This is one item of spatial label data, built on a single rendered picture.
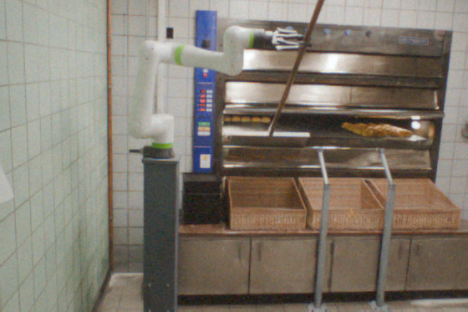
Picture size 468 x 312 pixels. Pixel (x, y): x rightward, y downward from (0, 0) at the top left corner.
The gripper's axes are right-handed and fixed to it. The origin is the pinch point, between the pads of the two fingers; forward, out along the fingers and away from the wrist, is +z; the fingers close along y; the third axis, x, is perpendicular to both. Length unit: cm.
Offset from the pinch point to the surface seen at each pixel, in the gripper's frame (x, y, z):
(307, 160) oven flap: -157, -4, 41
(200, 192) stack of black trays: -135, 33, -46
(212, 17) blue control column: -90, -92, -41
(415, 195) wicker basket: -169, 21, 137
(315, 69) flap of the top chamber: -112, -63, 42
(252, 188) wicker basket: -165, 18, -4
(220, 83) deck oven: -122, -53, -33
